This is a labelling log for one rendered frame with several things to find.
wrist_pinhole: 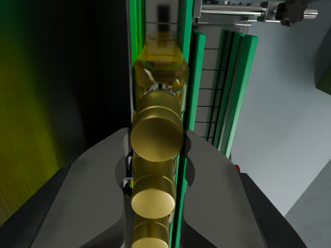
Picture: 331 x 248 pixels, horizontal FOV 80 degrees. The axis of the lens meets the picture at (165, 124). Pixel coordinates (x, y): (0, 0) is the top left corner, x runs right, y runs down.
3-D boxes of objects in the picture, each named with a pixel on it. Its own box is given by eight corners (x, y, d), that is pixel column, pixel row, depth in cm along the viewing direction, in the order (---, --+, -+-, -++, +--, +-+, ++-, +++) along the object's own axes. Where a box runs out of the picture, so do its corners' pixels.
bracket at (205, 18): (193, 1, 38) (199, -2, 32) (242, 3, 38) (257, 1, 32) (191, 21, 40) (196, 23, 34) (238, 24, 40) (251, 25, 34)
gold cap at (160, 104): (136, 88, 15) (126, 113, 11) (182, 90, 15) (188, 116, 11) (137, 129, 17) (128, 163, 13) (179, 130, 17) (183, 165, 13)
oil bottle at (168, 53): (146, 39, 35) (127, 66, 17) (178, 40, 36) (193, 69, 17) (146, 70, 38) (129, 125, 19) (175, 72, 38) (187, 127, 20)
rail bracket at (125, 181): (111, 147, 47) (94, 191, 35) (140, 148, 47) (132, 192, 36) (113, 160, 49) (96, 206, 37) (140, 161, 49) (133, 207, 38)
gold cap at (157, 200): (135, 150, 18) (128, 187, 14) (175, 151, 18) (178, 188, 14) (137, 179, 20) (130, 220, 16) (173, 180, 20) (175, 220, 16)
